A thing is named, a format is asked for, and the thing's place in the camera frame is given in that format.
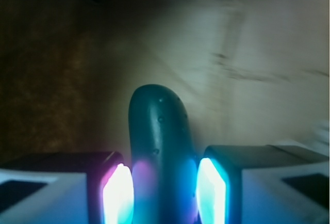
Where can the dark green plastic pickle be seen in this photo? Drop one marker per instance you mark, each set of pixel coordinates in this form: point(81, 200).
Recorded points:
point(164, 163)

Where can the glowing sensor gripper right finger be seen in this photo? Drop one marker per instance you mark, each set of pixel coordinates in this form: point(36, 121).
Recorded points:
point(263, 184)

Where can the brown paper bag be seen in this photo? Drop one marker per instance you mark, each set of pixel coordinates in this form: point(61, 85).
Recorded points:
point(249, 72)

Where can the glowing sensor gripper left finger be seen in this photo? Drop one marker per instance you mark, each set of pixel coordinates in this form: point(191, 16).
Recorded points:
point(88, 187)

